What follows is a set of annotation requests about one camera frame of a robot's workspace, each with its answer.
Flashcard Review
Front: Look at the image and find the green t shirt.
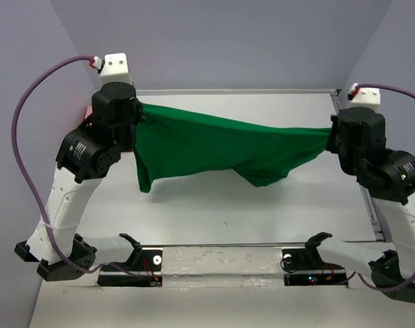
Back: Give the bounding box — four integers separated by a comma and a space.
133, 104, 330, 193

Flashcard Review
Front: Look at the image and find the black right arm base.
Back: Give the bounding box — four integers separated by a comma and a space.
279, 248, 348, 287

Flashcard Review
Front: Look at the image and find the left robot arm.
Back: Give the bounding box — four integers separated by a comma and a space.
14, 82, 143, 282

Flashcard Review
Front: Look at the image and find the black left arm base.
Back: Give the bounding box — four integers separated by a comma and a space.
97, 247, 163, 288

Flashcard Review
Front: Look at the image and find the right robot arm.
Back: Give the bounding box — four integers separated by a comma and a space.
303, 107, 415, 303

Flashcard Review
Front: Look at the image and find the pink t shirt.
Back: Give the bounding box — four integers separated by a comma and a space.
85, 106, 92, 119

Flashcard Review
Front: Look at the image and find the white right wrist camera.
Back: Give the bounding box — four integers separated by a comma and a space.
347, 83, 381, 113

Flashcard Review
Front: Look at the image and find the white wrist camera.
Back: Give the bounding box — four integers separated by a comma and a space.
89, 53, 133, 86
347, 83, 381, 113

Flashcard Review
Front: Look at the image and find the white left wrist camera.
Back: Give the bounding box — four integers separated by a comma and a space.
89, 53, 133, 86

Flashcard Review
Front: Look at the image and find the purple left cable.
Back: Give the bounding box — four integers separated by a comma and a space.
11, 55, 160, 286

